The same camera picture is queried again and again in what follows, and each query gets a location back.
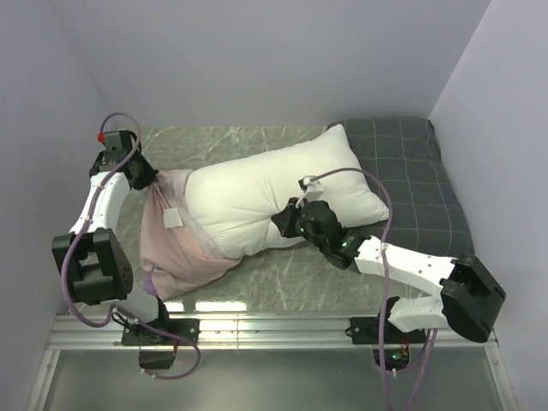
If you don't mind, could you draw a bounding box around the white pillow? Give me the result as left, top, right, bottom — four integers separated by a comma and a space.
185, 125, 389, 259

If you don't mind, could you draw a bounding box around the grey checked pillow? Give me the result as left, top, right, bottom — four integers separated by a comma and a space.
339, 117, 474, 257

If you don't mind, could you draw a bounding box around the pink princess print pillowcase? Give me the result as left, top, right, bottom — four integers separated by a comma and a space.
140, 170, 241, 301

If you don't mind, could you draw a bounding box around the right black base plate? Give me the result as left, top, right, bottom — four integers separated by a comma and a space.
345, 317, 426, 345

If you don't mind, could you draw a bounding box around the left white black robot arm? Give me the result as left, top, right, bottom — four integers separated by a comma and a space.
51, 130, 173, 344

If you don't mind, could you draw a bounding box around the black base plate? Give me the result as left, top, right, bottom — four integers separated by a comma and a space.
121, 318, 200, 347
345, 317, 426, 345

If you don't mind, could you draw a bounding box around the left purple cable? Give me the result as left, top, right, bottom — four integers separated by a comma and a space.
60, 111, 202, 381

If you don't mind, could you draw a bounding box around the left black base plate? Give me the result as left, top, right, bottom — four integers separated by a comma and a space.
121, 318, 200, 347

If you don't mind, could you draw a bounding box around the black box under rail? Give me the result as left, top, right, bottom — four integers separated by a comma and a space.
138, 348, 176, 371

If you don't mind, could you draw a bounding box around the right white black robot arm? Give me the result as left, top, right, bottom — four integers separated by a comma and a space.
271, 198, 506, 343

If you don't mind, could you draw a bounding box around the aluminium mounting rail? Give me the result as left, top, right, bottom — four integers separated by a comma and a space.
28, 313, 518, 410

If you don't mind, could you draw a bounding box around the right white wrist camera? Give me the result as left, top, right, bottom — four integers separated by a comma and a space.
296, 176, 324, 208

